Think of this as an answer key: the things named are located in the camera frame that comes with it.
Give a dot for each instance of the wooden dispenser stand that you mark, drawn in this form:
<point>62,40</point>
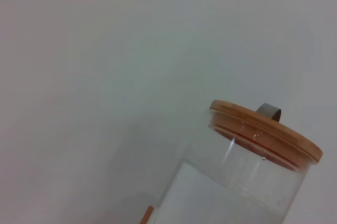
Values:
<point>148,214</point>

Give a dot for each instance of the glass water dispenser jar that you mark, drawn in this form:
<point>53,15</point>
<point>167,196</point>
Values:
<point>237,195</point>

